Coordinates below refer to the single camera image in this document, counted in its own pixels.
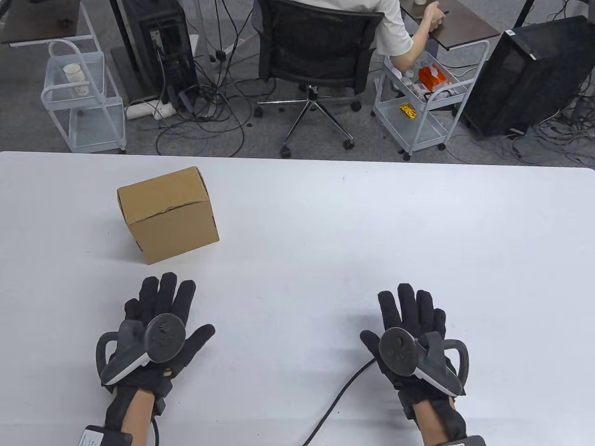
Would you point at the dark brown desk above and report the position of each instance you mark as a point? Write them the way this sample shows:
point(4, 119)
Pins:
point(469, 28)
point(37, 18)

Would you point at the person's right hand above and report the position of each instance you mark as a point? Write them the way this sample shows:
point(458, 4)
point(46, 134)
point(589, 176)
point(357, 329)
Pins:
point(409, 306)

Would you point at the black labelled wrist box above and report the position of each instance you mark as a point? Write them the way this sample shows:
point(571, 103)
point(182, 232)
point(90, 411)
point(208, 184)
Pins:
point(465, 441)
point(100, 439)

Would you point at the person's left forearm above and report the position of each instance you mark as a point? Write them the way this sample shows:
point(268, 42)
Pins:
point(137, 409)

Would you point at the black and white right controller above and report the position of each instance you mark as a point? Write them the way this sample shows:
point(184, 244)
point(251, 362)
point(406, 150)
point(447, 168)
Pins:
point(399, 348)

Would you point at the brown cardboard mailer box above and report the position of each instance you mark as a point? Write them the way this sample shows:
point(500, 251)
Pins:
point(172, 218)

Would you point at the person's left hand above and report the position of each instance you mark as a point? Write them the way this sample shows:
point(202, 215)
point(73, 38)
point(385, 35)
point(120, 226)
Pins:
point(181, 297)

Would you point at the white plug adapter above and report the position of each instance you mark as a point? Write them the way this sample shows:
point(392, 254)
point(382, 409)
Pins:
point(82, 89)

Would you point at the black desk leg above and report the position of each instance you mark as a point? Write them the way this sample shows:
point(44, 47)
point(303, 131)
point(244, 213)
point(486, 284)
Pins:
point(523, 11)
point(123, 32)

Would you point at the orange packet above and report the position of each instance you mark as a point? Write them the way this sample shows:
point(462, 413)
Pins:
point(434, 79)

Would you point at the black and white controller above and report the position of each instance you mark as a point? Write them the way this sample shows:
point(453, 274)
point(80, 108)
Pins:
point(399, 348)
point(162, 337)

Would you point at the black power adapter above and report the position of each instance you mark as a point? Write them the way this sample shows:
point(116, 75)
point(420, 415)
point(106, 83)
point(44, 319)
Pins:
point(218, 56)

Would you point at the white paper cup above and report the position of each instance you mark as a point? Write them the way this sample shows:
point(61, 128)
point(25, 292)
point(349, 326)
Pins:
point(73, 74)

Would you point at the black mesh office chair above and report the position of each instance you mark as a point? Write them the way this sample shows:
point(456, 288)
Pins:
point(316, 46)

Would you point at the yellow snack packet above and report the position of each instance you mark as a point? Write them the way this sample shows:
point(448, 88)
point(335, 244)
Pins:
point(408, 110)

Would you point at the white power strip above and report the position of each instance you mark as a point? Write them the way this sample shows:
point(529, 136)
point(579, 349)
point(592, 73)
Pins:
point(148, 110)

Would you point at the black and white left controller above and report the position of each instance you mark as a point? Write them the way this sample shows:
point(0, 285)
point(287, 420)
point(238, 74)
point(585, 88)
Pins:
point(162, 337)

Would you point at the large black computer tower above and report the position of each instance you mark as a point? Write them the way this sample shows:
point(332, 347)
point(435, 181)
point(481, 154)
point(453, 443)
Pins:
point(534, 79)

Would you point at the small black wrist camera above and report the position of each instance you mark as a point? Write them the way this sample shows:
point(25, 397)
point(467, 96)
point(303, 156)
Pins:
point(161, 405)

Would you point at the person's right forearm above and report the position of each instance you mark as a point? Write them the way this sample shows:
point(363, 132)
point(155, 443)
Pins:
point(432, 423)

